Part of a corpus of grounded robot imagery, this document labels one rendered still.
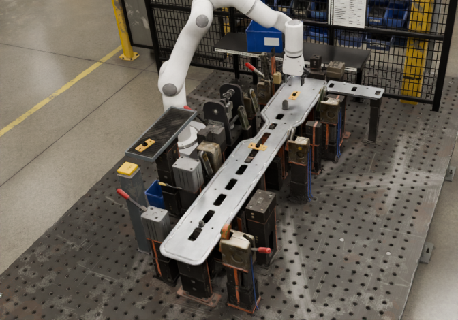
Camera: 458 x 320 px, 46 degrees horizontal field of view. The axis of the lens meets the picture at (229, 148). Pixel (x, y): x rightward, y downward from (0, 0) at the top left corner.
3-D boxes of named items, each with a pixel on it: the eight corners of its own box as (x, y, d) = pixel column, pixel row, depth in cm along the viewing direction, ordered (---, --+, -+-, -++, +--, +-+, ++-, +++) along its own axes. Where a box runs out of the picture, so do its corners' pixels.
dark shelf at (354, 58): (360, 73, 286) (360, 68, 284) (212, 51, 322) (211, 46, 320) (371, 54, 301) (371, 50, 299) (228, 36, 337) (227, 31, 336)
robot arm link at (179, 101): (163, 116, 273) (155, 75, 258) (165, 96, 287) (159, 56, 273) (187, 114, 272) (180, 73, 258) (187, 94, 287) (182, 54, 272)
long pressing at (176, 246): (207, 270, 187) (206, 267, 187) (153, 252, 197) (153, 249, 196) (329, 82, 283) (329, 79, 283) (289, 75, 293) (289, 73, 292)
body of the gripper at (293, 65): (281, 54, 258) (281, 74, 265) (300, 56, 254) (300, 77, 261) (286, 47, 264) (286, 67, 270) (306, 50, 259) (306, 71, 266)
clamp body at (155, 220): (174, 288, 219) (159, 225, 197) (150, 280, 223) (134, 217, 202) (185, 271, 226) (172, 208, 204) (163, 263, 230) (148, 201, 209)
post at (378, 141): (381, 146, 282) (386, 99, 265) (360, 141, 287) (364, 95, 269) (384, 139, 287) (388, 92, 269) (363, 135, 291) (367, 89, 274)
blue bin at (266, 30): (298, 54, 303) (298, 33, 295) (246, 51, 311) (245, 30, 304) (303, 41, 315) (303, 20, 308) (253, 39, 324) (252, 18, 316)
